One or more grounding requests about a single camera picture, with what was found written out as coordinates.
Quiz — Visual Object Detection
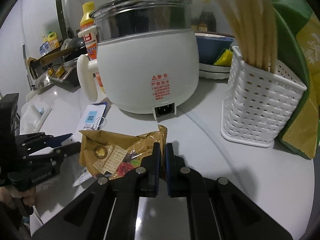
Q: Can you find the gold cracker wrapper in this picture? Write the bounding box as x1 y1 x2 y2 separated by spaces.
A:
79 125 168 179

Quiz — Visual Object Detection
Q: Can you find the white paper tag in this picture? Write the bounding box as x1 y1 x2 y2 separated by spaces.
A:
77 102 107 131

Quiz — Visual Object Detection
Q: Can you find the blue white wrapper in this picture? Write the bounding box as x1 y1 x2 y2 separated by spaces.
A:
38 108 45 115

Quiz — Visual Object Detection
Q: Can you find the person's left hand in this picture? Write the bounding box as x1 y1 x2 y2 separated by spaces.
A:
1 187 36 209

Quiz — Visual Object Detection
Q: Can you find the steel wok lid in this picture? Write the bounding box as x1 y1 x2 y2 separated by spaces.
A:
35 72 54 90

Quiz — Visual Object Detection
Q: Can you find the black shelf rack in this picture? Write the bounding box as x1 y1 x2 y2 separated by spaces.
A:
27 57 46 80

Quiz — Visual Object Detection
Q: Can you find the black wok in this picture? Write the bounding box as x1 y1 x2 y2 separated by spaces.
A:
41 37 87 66

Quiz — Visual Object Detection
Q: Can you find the yellow oil jug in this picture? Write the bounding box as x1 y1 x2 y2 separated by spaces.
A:
47 31 60 50

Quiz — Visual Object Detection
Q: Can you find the white electric cooking pot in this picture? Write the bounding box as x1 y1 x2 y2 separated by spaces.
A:
77 0 199 119

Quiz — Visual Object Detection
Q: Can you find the white perforated chopstick holder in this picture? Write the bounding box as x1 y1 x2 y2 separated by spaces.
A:
220 46 307 148

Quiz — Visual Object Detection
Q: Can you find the white plates stack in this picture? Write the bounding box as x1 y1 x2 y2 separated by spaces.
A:
199 63 231 80

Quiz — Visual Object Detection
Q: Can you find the dark soy sauce bottle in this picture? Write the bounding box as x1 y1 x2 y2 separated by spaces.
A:
198 0 216 32

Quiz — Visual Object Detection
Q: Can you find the bundle of wooden chopsticks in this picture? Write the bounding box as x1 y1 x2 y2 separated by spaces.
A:
216 0 278 74

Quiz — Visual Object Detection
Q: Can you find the green yellow rice bag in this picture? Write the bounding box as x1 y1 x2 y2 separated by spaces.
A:
271 0 319 159

